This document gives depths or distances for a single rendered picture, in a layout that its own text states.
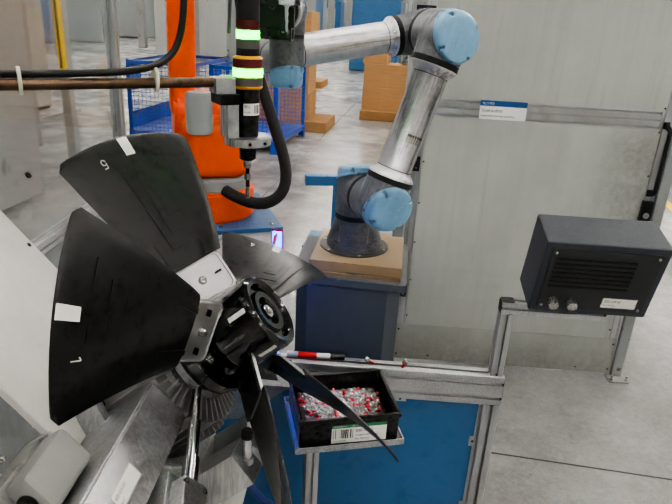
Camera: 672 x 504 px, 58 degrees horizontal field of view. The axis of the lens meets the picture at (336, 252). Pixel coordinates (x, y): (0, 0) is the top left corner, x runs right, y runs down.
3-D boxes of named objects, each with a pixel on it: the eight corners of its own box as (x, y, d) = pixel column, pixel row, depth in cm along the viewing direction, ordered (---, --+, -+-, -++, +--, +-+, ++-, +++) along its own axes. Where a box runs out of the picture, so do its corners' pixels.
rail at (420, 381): (132, 378, 150) (129, 349, 147) (137, 369, 154) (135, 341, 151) (500, 406, 147) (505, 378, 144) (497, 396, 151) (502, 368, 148)
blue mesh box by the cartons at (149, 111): (128, 142, 743) (122, 58, 707) (171, 124, 860) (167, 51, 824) (197, 148, 732) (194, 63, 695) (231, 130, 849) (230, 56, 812)
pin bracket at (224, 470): (189, 481, 99) (230, 455, 96) (200, 461, 104) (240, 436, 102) (211, 508, 100) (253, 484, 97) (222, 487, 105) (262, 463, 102)
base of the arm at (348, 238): (330, 233, 178) (332, 201, 174) (382, 238, 177) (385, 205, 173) (323, 252, 164) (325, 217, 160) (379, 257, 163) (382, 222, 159)
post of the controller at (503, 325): (489, 376, 145) (502, 301, 138) (487, 369, 148) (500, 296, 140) (502, 377, 145) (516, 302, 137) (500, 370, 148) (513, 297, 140)
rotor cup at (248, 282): (169, 362, 86) (239, 314, 82) (176, 296, 97) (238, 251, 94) (238, 410, 93) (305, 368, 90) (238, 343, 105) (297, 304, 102)
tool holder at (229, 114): (222, 151, 87) (221, 80, 83) (204, 141, 92) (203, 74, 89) (279, 147, 91) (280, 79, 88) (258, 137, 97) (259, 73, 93)
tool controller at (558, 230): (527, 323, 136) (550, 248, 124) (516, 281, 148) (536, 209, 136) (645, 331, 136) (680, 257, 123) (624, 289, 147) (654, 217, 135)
